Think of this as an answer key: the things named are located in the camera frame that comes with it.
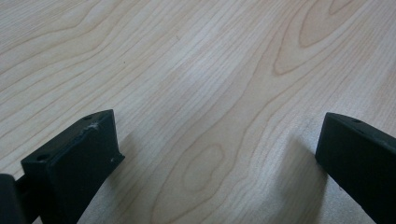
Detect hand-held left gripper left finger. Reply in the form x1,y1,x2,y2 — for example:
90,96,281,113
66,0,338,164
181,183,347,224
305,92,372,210
15,108,126,224

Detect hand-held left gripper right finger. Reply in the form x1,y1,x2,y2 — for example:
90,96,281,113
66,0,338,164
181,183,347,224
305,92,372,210
315,112,396,224

